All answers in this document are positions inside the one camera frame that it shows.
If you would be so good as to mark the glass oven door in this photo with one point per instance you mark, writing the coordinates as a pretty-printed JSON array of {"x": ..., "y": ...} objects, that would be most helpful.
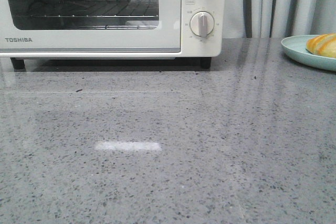
[{"x": 166, "y": 37}]

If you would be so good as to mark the golden croissant bread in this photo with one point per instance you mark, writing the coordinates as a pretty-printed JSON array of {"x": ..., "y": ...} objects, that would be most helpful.
[{"x": 322, "y": 45}]

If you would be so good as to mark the black right oven foot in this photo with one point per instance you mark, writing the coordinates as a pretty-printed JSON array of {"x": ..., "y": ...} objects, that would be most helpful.
[{"x": 205, "y": 62}]

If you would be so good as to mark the white Toshiba toaster oven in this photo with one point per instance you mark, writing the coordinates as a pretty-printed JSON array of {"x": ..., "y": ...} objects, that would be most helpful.
[{"x": 191, "y": 45}]

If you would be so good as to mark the lower white timer knob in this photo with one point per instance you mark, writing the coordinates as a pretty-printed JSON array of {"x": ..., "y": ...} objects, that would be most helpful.
[{"x": 202, "y": 24}]

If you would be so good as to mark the grey curtain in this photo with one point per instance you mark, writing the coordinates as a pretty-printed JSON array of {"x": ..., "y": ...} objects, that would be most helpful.
[{"x": 278, "y": 18}]

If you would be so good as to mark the light green plate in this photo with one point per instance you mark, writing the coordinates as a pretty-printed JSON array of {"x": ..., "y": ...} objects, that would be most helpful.
[{"x": 295, "y": 48}]

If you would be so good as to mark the metal wire oven rack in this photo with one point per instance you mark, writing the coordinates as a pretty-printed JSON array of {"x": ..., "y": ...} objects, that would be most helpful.
[{"x": 88, "y": 15}]

